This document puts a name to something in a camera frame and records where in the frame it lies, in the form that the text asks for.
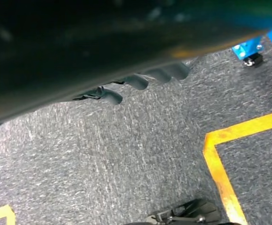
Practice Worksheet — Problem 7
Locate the black robot foot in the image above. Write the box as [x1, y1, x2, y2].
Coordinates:
[124, 198, 242, 225]

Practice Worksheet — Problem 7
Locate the yellow floor tape square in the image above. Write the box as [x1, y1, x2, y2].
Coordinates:
[0, 204, 16, 225]

